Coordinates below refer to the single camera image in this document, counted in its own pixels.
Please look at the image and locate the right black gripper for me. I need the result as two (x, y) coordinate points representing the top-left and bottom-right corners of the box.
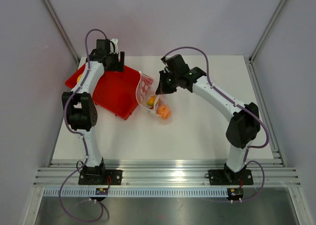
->
(157, 70), (179, 95)

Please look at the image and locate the clear dotted zip bag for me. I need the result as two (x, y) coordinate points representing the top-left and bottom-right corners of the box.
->
(135, 71), (171, 124)

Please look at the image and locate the red yellow mango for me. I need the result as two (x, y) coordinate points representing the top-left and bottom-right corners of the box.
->
(147, 95), (161, 107)

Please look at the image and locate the orange round fruit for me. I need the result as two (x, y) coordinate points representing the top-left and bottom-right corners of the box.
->
(157, 104), (171, 119)

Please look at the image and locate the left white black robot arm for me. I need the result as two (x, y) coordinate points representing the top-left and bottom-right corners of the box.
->
(62, 39), (124, 185)

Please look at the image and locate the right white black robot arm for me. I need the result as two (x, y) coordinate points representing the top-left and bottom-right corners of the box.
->
(156, 54), (260, 185)

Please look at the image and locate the red plastic tray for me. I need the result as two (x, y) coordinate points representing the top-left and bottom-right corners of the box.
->
(65, 64), (139, 121)

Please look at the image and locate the left small circuit board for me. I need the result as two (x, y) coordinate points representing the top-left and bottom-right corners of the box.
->
(95, 188), (109, 196)

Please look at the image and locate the small circuit board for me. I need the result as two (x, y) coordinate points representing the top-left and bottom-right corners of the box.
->
(95, 188), (109, 196)
(227, 188), (244, 201)

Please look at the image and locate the right small circuit board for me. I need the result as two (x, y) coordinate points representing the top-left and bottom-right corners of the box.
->
(227, 188), (244, 201)

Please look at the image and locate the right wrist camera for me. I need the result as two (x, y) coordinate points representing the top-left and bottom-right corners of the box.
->
(161, 56), (167, 64)

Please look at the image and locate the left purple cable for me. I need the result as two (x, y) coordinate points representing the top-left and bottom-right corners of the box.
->
(58, 29), (111, 223)

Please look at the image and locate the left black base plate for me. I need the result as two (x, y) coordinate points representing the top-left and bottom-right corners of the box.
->
(78, 169), (123, 185)

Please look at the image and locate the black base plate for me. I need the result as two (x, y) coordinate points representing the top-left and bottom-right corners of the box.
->
(204, 169), (254, 186)
(78, 169), (123, 185)

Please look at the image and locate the left aluminium frame post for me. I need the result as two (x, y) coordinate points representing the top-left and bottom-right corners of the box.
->
(41, 0), (79, 65)

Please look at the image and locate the aluminium frame post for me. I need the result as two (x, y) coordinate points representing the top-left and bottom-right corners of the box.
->
(248, 0), (289, 64)
(41, 0), (79, 65)

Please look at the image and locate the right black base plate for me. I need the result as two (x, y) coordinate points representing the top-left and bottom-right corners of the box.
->
(204, 169), (254, 186)

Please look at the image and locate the aluminium mounting rail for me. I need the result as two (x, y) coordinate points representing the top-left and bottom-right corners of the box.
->
(33, 149), (301, 187)

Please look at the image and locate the white slotted cable duct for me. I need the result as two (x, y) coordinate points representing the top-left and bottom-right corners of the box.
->
(43, 187), (228, 198)

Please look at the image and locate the right aluminium frame post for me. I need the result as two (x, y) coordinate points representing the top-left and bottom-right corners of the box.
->
(248, 0), (289, 64)

